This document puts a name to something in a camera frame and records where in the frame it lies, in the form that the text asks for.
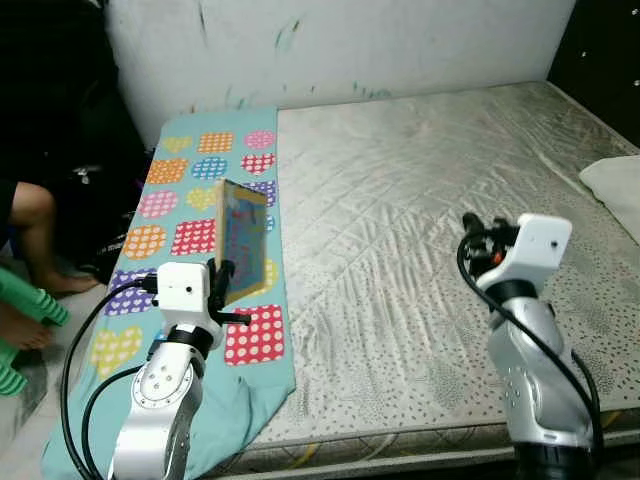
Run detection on white printed pillow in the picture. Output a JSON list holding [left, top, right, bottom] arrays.
[[577, 153, 640, 248]]

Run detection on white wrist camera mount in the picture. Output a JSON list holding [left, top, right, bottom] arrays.
[[155, 260, 227, 336], [478, 212, 574, 303]]

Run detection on seated person black shorts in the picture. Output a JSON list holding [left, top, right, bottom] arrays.
[[0, 180, 103, 353]]

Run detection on black bag with buckle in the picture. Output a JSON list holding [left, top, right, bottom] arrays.
[[20, 100, 153, 283]]

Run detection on teal patchwork blanket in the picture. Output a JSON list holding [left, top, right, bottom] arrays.
[[40, 105, 299, 480]]

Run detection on green plastic stool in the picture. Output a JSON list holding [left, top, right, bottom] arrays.
[[0, 263, 73, 398]]

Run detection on dark tufted headboard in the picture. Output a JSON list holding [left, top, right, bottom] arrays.
[[547, 0, 640, 153]]

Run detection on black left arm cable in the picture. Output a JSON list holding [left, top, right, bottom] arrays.
[[60, 277, 161, 480], [80, 365, 143, 480]]

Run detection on colourful picture book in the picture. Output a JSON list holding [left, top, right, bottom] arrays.
[[214, 177, 272, 307]]

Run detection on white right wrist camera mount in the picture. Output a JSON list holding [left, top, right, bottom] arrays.
[[478, 212, 574, 303]]

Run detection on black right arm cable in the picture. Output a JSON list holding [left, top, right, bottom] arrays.
[[455, 232, 603, 443]]

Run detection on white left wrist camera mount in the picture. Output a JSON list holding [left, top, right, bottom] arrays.
[[155, 260, 227, 336]]

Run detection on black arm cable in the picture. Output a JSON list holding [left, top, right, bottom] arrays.
[[455, 232, 603, 443], [60, 277, 161, 480], [80, 365, 143, 480]]

